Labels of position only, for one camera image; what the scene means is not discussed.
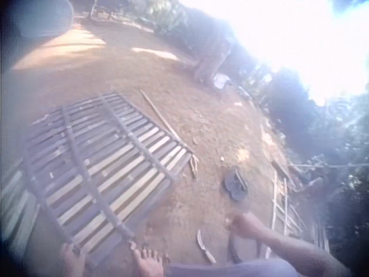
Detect person's right hand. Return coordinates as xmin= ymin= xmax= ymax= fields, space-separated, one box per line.
xmin=225 ymin=212 xmax=268 ymax=240

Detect curved blade knife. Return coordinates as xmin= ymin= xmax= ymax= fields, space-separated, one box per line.
xmin=196 ymin=229 xmax=217 ymax=264

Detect short bamboo offcuts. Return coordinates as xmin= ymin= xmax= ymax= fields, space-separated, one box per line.
xmin=189 ymin=154 xmax=200 ymax=179

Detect person's legs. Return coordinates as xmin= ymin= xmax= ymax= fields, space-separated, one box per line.
xmin=59 ymin=241 xmax=299 ymax=277

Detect long thin bamboo stick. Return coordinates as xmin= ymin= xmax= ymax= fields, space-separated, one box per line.
xmin=140 ymin=89 xmax=194 ymax=154

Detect woven bamboo slat panel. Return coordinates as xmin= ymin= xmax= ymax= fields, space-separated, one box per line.
xmin=21 ymin=91 xmax=193 ymax=262

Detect tree trunk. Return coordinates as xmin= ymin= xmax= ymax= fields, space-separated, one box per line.
xmin=192 ymin=16 xmax=233 ymax=84

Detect loose bamboo slats bundle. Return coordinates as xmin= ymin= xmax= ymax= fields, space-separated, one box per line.
xmin=0 ymin=157 xmax=40 ymax=256

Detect dark round tub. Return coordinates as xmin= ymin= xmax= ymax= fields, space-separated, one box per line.
xmin=16 ymin=0 xmax=75 ymax=39

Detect bamboo pole fence frame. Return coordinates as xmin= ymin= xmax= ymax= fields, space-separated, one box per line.
xmin=264 ymin=169 xmax=308 ymax=259

